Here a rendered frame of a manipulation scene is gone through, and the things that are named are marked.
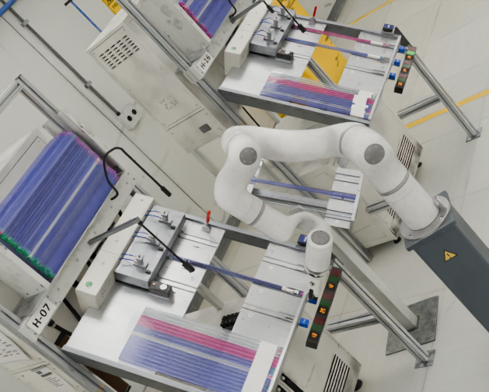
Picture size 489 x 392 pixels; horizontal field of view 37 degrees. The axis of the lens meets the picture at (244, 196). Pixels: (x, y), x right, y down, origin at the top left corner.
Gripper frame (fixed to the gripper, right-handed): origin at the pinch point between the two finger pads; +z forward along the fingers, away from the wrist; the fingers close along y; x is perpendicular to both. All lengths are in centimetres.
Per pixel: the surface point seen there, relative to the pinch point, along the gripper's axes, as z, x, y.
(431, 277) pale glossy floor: 60, -41, 69
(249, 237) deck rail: 2.9, 30.8, 19.1
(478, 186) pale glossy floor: 49, -52, 123
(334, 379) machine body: 62, -12, 5
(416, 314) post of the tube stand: 61, -38, 48
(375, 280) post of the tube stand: 38, -18, 42
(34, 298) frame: -11, 86, -40
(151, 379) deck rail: 2, 41, -49
